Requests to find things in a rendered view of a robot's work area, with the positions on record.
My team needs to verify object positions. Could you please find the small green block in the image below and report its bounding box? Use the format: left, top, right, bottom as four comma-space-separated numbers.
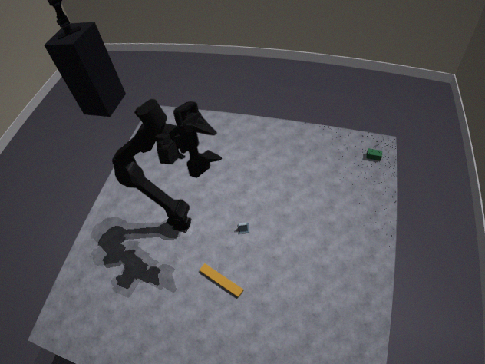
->
367, 148, 382, 161

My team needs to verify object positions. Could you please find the orange bar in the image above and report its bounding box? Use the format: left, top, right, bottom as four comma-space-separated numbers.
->
200, 264, 244, 297

